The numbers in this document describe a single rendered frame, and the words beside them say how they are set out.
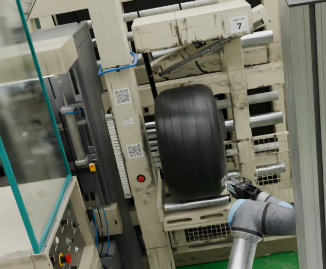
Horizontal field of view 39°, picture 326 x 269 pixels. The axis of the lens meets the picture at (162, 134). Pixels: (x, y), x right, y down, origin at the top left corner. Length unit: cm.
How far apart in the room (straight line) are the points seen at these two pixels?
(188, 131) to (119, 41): 52
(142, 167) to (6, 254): 90
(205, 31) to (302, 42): 164
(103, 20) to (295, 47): 145
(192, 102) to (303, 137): 137
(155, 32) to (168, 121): 51
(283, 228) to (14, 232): 98
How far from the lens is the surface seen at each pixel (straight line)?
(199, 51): 253
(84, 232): 222
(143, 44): 238
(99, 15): 211
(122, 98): 219
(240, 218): 171
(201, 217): 241
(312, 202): 88
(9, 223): 188
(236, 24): 238
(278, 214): 168
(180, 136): 208
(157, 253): 262
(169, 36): 237
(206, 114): 210
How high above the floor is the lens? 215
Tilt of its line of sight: 23 degrees down
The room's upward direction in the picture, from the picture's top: 11 degrees counter-clockwise
